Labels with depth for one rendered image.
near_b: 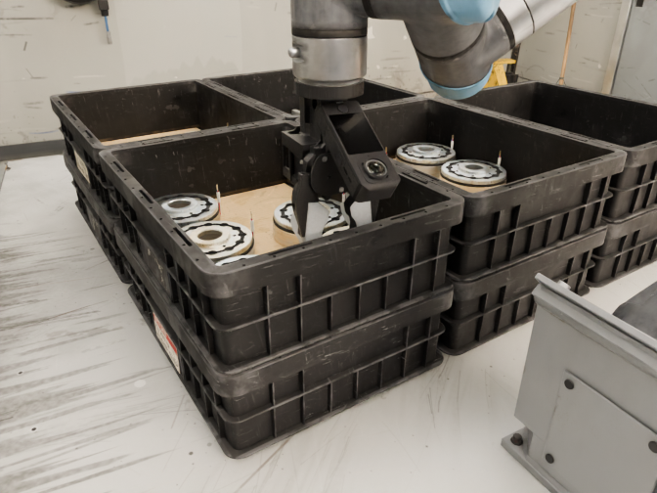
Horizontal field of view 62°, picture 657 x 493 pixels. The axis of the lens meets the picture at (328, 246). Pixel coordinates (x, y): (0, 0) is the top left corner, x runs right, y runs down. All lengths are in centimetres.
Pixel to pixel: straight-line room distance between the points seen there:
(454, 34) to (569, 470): 41
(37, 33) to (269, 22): 147
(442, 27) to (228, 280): 29
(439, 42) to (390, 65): 406
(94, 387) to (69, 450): 10
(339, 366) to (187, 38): 357
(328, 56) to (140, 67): 352
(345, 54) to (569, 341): 33
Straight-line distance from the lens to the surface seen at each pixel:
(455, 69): 61
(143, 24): 400
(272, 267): 48
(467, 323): 72
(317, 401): 62
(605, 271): 95
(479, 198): 62
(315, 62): 55
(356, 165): 52
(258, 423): 59
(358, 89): 57
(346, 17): 54
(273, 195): 87
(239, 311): 50
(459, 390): 70
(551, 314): 53
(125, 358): 77
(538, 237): 76
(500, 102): 121
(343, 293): 55
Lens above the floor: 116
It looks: 28 degrees down
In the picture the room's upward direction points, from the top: straight up
